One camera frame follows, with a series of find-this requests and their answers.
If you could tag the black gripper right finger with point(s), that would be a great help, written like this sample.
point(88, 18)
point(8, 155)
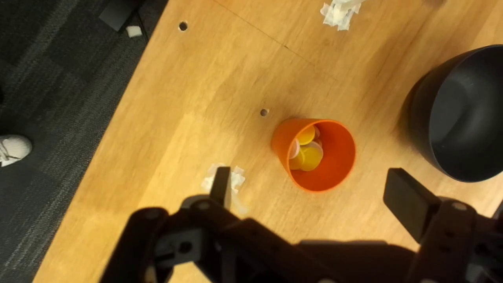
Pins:
point(409, 202)

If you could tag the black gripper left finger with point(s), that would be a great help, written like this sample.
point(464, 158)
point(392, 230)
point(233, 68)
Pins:
point(220, 185)

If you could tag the yellow slices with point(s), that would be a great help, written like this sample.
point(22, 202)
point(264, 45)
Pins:
point(307, 152)

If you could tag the orange plastic cup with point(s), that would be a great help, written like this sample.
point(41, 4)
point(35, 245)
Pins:
point(338, 153)

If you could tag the black bowl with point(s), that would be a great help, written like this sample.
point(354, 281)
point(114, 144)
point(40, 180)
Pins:
point(455, 116)

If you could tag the white tape patch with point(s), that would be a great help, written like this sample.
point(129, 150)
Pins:
point(340, 13)

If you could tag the white shoe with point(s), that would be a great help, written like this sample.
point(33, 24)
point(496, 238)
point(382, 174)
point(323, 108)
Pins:
point(13, 150)

